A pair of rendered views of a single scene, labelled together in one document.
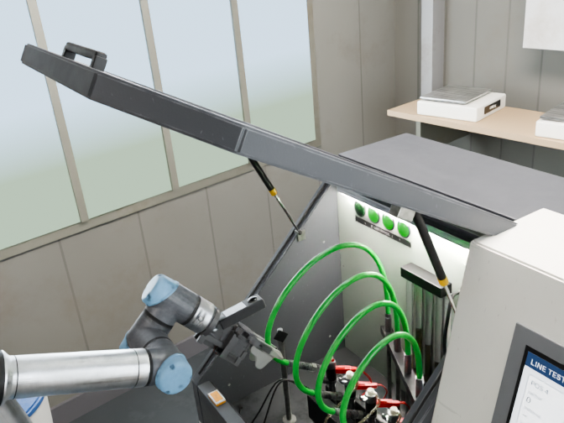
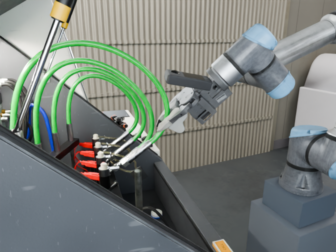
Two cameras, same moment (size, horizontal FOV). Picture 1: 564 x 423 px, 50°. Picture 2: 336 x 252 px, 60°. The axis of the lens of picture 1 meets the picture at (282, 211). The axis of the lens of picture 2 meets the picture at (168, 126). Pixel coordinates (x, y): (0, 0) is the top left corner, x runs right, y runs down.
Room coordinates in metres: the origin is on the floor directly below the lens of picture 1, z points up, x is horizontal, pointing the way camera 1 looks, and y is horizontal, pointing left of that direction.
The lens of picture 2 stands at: (1.91, 0.23, 1.44)
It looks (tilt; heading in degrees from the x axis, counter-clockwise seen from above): 18 degrees down; 192
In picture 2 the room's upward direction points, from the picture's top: straight up
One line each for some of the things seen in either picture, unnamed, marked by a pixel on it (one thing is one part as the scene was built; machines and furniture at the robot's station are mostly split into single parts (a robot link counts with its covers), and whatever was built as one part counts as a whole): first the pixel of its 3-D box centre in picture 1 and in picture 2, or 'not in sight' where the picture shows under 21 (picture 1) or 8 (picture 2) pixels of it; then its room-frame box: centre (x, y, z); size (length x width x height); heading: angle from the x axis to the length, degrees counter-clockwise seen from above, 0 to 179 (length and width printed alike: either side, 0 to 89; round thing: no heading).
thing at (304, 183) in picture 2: not in sight; (302, 173); (0.87, 0.50, 0.95); 0.15 x 0.15 x 0.10
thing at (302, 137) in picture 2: not in sight; (308, 144); (0.88, 0.50, 1.07); 0.13 x 0.12 x 0.14; 29
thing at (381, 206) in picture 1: (404, 215); not in sight; (1.41, -0.31, 1.43); 0.54 x 0.03 x 0.02; 31
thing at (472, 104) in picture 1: (461, 101); not in sight; (3.11, -1.00, 1.24); 0.38 x 0.36 x 0.09; 37
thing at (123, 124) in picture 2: not in sight; (117, 120); (0.56, -0.34, 1.01); 0.23 x 0.11 x 0.06; 31
